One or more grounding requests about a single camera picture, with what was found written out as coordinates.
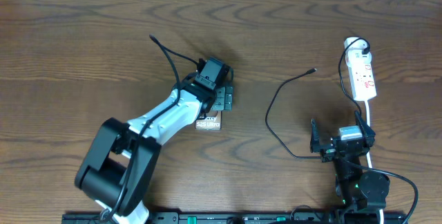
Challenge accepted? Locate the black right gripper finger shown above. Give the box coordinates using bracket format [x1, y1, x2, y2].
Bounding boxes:
[354, 111, 376, 147]
[310, 119, 321, 152]

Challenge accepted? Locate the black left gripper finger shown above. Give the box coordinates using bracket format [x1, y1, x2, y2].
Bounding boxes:
[211, 87, 226, 111]
[224, 86, 233, 111]

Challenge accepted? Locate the Galaxy S25 Ultra smartphone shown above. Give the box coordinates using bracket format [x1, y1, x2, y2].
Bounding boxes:
[195, 111, 222, 131]

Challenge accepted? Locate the black USB charging cable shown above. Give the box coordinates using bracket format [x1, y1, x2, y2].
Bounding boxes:
[265, 37, 372, 160]

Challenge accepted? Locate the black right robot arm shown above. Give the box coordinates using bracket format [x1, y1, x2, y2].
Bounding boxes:
[310, 112, 390, 223]

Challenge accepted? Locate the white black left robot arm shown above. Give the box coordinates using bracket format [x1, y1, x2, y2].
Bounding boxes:
[75, 57, 233, 223]

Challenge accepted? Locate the white power strip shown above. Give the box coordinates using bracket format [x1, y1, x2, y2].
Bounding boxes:
[344, 37, 376, 102]

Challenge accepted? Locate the white power strip cord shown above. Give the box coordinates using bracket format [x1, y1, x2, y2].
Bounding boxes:
[364, 100, 385, 224]

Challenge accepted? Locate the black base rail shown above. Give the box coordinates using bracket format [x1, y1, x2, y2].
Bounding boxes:
[61, 210, 405, 224]

